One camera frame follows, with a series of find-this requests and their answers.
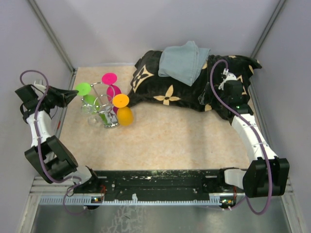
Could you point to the chrome wire glass rack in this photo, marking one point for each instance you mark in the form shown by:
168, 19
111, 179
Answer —
108, 109

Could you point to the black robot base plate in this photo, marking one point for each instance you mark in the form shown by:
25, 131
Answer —
157, 185

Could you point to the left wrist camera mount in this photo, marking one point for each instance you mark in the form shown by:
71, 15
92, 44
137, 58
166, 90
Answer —
40, 85

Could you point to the pink wine glass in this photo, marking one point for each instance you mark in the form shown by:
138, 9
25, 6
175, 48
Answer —
109, 79

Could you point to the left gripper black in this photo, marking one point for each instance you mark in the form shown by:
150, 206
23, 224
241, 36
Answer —
64, 96

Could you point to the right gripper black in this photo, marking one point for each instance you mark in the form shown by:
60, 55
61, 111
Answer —
208, 90

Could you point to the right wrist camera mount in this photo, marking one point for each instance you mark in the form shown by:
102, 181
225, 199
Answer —
227, 76

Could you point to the orange wine glass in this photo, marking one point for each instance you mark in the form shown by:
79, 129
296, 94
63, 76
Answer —
124, 113

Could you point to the grey slotted cable duct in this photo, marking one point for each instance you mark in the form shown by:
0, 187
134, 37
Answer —
95, 201

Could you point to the light blue folded towel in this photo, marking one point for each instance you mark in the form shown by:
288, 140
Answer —
183, 63

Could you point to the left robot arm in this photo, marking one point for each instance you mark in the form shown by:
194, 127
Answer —
47, 154

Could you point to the clear wine glass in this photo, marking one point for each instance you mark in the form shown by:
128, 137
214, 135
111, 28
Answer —
93, 117

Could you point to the green wine glass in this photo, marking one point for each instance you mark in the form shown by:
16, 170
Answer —
89, 96

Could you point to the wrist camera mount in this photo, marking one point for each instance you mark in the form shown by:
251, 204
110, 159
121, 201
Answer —
40, 85
227, 76

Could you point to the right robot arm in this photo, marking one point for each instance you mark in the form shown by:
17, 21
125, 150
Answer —
267, 174

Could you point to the black patterned blanket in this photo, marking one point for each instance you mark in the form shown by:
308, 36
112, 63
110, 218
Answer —
148, 86

